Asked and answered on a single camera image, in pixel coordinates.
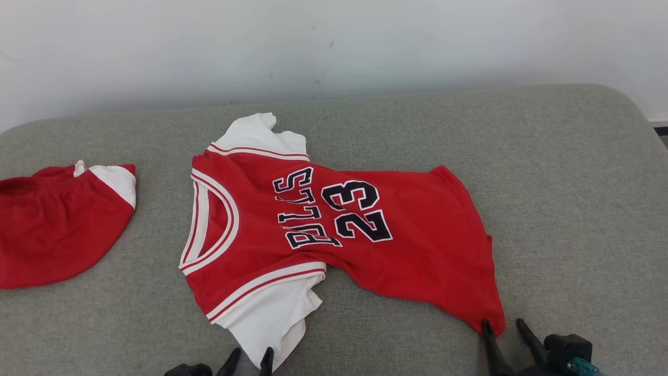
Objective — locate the red shorts with white stripe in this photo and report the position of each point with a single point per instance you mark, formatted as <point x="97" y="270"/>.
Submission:
<point x="52" y="235"/>

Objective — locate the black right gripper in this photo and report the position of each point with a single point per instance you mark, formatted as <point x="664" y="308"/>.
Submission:
<point x="545" y="371"/>

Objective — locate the red Bulls 23 jersey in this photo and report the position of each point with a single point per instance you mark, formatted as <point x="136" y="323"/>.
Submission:
<point x="417" y="250"/>

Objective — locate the grey wall baseboard strip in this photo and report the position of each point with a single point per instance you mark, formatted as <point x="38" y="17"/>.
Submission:
<point x="658" y="124"/>

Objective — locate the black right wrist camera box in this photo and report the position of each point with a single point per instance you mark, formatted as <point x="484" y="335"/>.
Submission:
<point x="569" y="347"/>

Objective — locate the teal right camera connector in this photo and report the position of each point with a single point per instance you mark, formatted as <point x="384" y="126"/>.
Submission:
<point x="583" y="367"/>

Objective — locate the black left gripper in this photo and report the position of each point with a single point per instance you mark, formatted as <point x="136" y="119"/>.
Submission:
<point x="189" y="371"/>

